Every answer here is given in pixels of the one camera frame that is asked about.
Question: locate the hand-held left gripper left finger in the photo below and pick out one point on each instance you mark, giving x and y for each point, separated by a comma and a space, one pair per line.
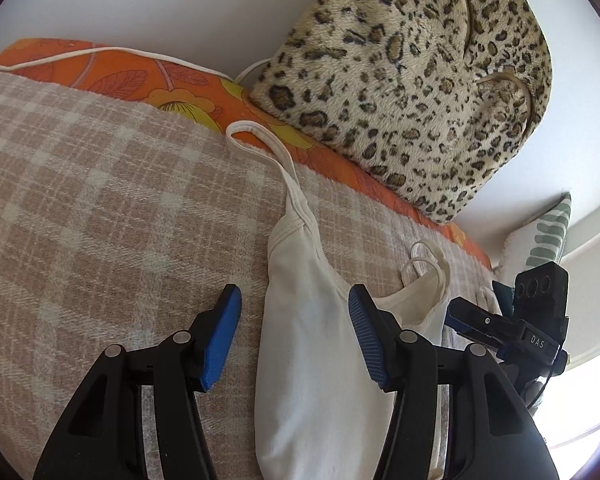
220, 340

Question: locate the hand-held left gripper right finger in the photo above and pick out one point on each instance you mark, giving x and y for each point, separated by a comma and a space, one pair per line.
367, 340

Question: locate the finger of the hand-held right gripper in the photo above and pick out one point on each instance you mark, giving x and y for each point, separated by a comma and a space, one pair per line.
480, 322

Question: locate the white camisole top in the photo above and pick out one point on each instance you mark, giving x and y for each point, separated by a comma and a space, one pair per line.
300, 360

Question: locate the white folded cloth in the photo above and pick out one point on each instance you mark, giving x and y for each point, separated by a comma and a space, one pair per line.
485, 300

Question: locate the teal patterned folded cloth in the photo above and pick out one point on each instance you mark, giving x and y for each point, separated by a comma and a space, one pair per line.
502, 295

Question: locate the green striped pillow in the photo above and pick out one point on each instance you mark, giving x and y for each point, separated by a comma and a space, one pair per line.
545, 235

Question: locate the pink plaid blanket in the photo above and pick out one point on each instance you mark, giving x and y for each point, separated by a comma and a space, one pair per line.
105, 210

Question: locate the leopard print cushion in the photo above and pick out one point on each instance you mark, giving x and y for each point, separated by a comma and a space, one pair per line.
405, 75

